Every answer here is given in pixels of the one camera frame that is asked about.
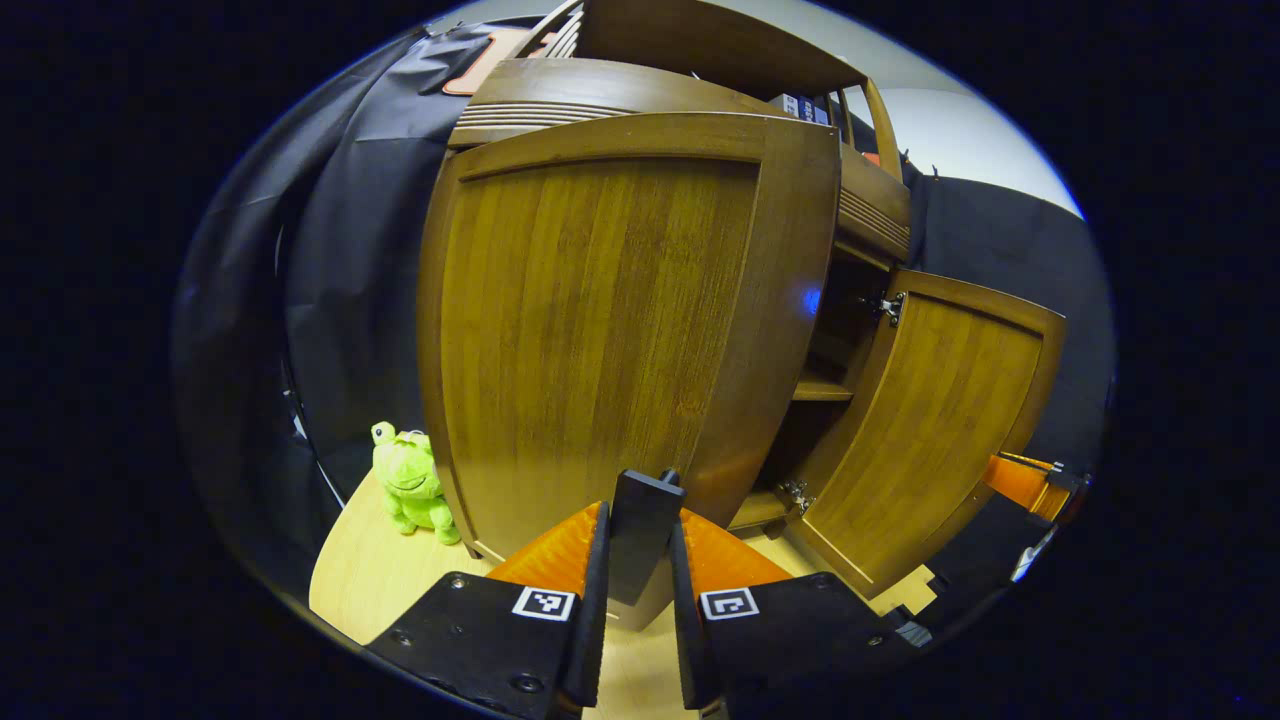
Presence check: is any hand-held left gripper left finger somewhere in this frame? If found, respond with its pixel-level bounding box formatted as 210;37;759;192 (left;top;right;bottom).
365;500;611;720

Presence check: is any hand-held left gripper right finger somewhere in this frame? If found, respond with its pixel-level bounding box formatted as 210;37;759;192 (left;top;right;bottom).
668;508;936;720

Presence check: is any black door handle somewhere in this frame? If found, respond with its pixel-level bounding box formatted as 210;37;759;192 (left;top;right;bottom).
608;468;689;606

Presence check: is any wooden shoe cabinet door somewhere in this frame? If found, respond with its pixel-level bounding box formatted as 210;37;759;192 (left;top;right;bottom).
790;268;1067;599
417;112;841;631

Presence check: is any wooden double-door shoe cabinet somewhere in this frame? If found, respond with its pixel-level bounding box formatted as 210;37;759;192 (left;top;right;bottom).
417;0;1067;631

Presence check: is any green plush frog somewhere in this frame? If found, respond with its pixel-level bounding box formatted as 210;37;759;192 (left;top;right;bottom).
370;421;463;546

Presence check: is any black backdrop cloth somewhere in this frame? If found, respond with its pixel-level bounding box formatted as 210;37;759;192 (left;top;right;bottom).
172;20;1116;601

